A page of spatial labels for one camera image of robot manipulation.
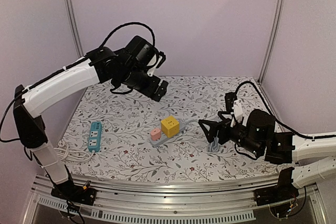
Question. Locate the floral patterned table mat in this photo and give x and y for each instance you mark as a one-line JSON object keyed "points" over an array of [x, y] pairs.
{"points": [[128, 119]]}

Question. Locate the right aluminium frame post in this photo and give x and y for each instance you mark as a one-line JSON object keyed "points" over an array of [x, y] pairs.
{"points": [[271, 41]]}

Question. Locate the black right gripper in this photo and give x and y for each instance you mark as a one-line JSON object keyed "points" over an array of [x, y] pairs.
{"points": [[223, 131]]}

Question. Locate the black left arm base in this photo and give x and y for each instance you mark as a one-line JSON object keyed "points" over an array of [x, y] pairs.
{"points": [[83, 194]]}

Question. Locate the aluminium front rail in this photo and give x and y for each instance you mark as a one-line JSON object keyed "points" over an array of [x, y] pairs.
{"points": [[117, 201]]}

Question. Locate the light blue power strip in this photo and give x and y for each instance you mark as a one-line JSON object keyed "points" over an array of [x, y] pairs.
{"points": [[164, 138]]}

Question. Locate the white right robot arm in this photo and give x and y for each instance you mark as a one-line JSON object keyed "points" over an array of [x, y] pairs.
{"points": [[317, 146]]}

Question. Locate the left aluminium frame post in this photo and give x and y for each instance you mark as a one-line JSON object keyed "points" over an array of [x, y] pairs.
{"points": [[74, 28]]}

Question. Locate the yellow cube plug adapter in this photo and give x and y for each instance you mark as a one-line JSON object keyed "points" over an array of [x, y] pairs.
{"points": [[170, 126]]}

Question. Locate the pink cube plug adapter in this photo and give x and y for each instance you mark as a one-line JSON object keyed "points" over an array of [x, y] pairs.
{"points": [[155, 134]]}

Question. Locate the teal white power strip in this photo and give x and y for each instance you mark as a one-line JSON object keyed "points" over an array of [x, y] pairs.
{"points": [[94, 140]]}

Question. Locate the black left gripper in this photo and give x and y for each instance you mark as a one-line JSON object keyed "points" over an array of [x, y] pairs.
{"points": [[150, 91]]}

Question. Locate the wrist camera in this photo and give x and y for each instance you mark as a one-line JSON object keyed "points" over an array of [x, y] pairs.
{"points": [[155, 63], [234, 107]]}

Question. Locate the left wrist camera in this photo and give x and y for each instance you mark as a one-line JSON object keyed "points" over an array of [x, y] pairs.
{"points": [[155, 63]]}

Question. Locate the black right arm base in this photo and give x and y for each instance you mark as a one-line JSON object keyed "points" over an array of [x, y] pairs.
{"points": [[282, 191]]}

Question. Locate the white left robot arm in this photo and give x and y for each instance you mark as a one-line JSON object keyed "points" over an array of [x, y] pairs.
{"points": [[33, 100]]}

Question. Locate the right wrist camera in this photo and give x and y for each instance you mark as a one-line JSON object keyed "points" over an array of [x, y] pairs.
{"points": [[234, 107]]}

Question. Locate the aluminium frame post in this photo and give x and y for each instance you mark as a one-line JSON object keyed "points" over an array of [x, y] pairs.
{"points": [[74, 28], [271, 41]]}

